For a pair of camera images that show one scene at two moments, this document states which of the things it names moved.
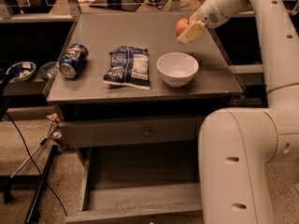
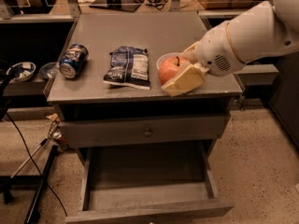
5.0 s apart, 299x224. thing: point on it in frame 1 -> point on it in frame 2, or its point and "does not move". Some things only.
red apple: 181,25 -> 169,66
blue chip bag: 129,65 does not move
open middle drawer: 139,185 does not move
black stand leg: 35,214 does not move
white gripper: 209,17 -> 217,51
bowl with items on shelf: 21,70 does not move
